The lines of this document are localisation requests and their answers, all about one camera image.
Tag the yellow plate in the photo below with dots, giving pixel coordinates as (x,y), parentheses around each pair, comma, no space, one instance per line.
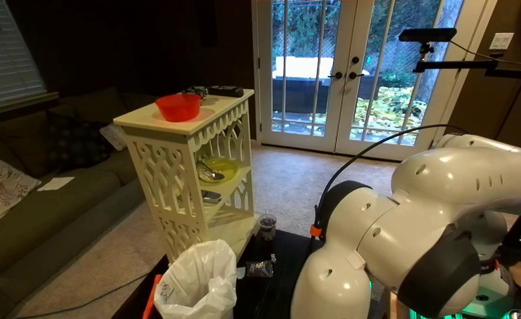
(221,165)

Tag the spoon with food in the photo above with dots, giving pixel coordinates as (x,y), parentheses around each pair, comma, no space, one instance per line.
(210,174)

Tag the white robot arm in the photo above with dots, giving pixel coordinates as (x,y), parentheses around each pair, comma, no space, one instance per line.
(432,240)

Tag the white lined trash bin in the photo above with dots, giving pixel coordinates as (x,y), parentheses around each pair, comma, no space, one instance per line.
(200,284)

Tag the crumpled wrapper on table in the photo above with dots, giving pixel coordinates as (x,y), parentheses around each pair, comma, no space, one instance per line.
(262,268)

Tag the red plastic bowl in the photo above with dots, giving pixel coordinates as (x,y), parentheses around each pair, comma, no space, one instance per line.
(180,107)

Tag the black remote on shelf top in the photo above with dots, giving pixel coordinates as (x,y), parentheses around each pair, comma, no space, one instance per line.
(228,91)

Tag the small dark object pair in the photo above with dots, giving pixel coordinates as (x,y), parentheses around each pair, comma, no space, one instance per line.
(198,91)

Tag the glass french doors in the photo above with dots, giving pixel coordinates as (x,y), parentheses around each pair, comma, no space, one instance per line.
(334,77)

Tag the white lattice shelf unit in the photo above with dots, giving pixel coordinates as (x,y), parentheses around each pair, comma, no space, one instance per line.
(166,158)

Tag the grey remote control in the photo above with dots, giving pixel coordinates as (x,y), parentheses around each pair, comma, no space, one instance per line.
(212,197)

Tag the window blinds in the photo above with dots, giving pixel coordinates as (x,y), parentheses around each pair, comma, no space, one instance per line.
(21,80)

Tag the paper on couch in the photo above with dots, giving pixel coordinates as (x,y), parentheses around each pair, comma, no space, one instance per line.
(56,183)

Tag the black camera on boom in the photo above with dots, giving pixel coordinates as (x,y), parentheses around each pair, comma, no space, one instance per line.
(428,34)

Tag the grey fabric couch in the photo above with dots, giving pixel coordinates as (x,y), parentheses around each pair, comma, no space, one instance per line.
(47,229)

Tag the patterned throw pillow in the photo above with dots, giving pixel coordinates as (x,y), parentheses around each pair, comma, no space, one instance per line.
(74,144)

